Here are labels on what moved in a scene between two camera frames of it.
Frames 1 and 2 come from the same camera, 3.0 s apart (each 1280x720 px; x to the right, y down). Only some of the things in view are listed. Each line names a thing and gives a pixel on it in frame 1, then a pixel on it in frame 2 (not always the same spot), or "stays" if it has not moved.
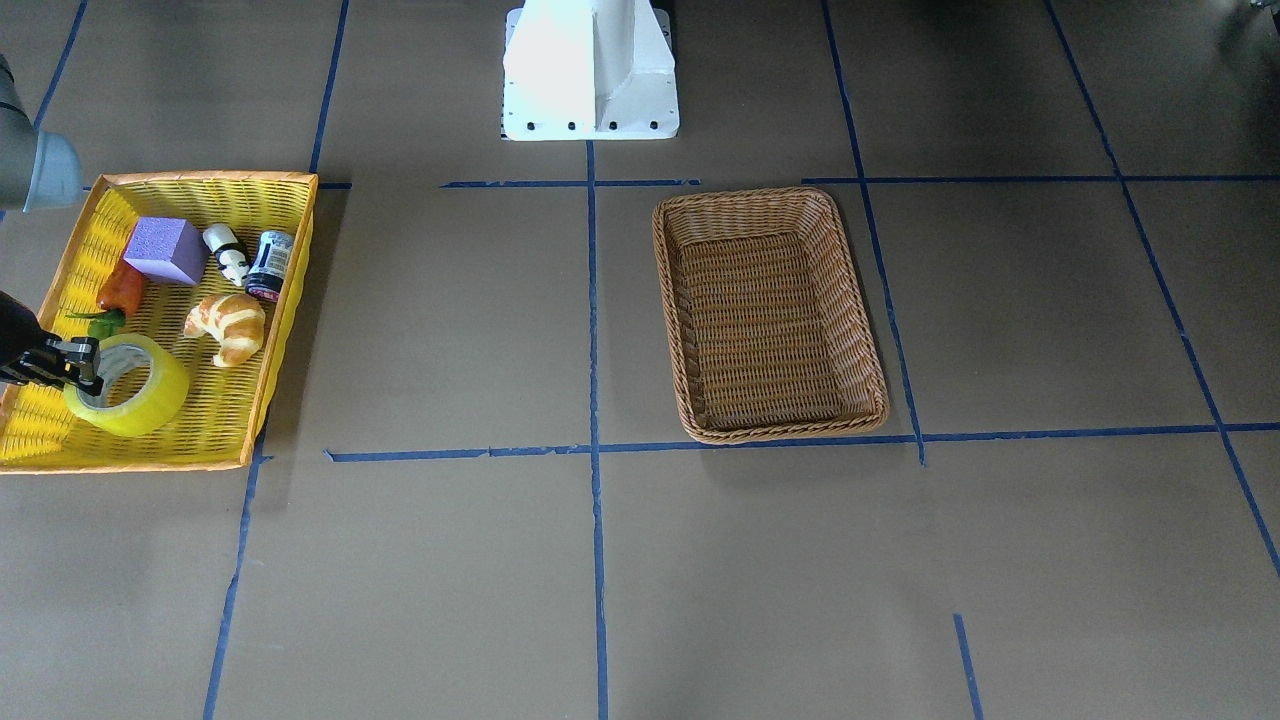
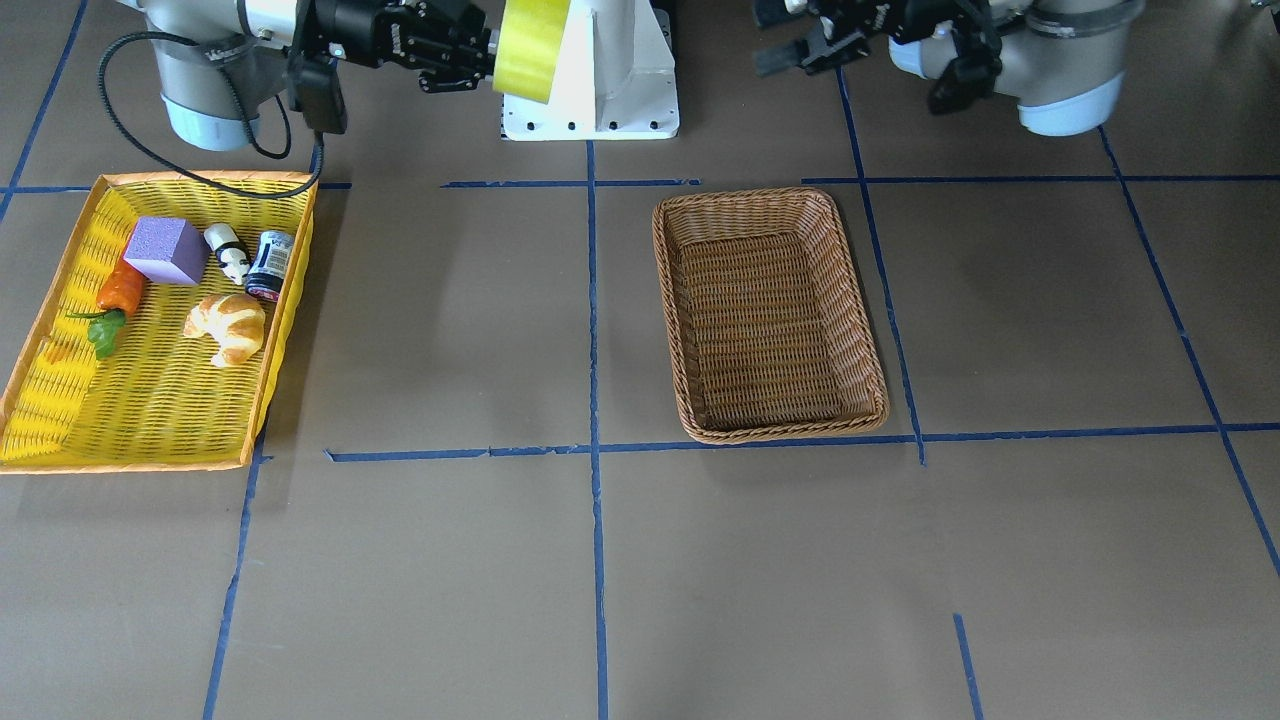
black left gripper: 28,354 to 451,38
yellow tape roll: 162,402 to 528,48
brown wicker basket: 766,327 stays
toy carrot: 119,296 stays
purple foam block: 168,249 stays
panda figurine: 231,258 stays
